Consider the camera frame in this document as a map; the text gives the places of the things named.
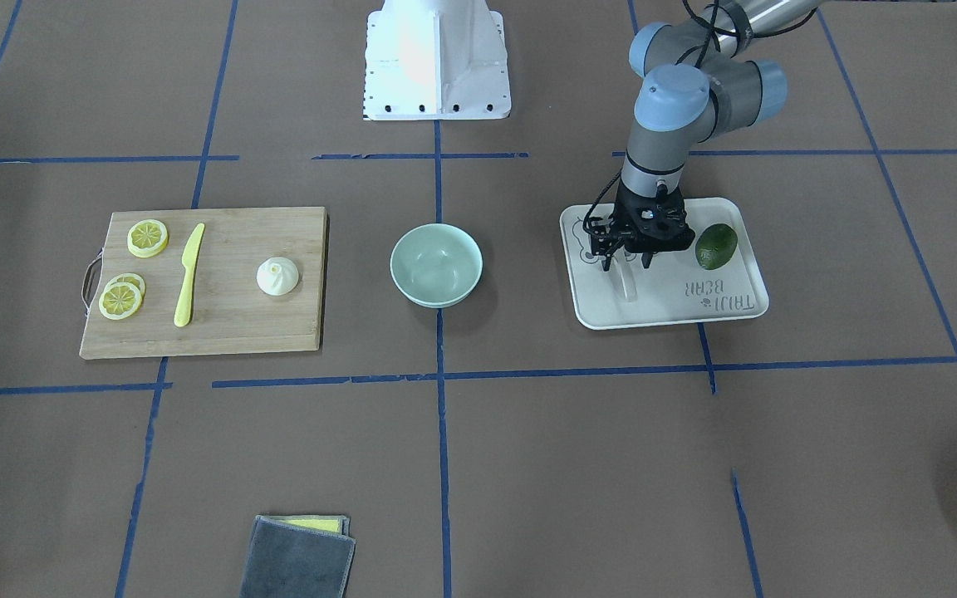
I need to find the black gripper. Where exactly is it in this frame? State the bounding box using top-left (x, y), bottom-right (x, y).
top-left (601, 183), bottom-right (694, 272)

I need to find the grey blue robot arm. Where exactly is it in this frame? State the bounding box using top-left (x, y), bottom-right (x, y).
top-left (582, 1), bottom-right (819, 270)

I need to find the light green bowl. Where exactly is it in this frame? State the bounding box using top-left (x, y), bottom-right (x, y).
top-left (389, 223), bottom-right (483, 309)

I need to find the white bear serving tray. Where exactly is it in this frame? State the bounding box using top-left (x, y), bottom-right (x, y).
top-left (559, 197), bottom-right (770, 331)

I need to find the bamboo cutting board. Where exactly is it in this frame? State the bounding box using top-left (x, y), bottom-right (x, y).
top-left (79, 207), bottom-right (329, 360)

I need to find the yellow plastic knife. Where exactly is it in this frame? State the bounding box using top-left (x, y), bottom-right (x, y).
top-left (172, 223), bottom-right (205, 328)

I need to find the upper lemon slice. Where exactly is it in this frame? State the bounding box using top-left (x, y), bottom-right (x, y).
top-left (126, 218), bottom-right (169, 258)

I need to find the lemon slice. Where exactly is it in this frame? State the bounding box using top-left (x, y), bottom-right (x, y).
top-left (126, 218), bottom-right (169, 258)
top-left (96, 282), bottom-right (144, 321)

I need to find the lemon slice underneath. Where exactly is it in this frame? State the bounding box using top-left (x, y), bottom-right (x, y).
top-left (104, 272), bottom-right (147, 295)

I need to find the lower lemon slice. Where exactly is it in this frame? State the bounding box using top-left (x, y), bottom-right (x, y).
top-left (96, 282), bottom-right (144, 321)

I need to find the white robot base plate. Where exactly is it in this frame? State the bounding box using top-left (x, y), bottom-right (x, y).
top-left (362, 1), bottom-right (512, 121)

